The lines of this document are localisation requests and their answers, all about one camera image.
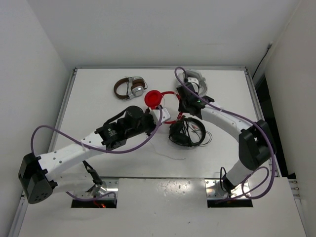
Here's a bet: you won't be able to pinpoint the red headphones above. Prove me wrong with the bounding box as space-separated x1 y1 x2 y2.
144 90 183 124

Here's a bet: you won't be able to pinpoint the white headphone cable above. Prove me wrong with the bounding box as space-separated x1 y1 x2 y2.
148 145 186 160

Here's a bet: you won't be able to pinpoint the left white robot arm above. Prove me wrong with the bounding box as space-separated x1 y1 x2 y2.
18 106 162 204

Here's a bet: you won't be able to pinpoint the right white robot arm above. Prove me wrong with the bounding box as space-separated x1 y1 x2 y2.
176 83 276 193

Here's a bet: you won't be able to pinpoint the white grey headphones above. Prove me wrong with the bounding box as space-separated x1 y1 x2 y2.
183 70 208 97

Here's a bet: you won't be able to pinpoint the brown silver headphones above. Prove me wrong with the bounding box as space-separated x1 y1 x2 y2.
113 77 148 100

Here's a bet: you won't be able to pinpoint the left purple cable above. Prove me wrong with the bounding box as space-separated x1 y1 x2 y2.
30 107 163 202

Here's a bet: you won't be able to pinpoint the purple cable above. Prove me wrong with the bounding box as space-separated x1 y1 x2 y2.
174 66 277 204
30 107 163 202

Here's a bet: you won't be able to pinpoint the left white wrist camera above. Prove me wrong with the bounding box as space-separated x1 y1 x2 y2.
150 108 171 124

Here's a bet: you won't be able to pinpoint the black headphones with cable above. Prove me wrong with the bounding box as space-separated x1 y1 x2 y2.
168 118 213 148

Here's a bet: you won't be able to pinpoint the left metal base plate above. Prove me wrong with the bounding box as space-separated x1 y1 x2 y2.
90 179 119 198

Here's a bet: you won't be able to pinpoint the metal base plate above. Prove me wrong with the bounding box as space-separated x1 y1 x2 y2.
204 179 251 200
90 179 119 198

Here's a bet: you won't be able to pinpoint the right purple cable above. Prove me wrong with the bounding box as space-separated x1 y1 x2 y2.
174 66 277 204

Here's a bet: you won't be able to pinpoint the black wall cable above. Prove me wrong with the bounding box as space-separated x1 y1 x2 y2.
252 42 273 77

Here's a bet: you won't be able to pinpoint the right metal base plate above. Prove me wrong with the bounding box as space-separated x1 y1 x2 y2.
204 179 251 200

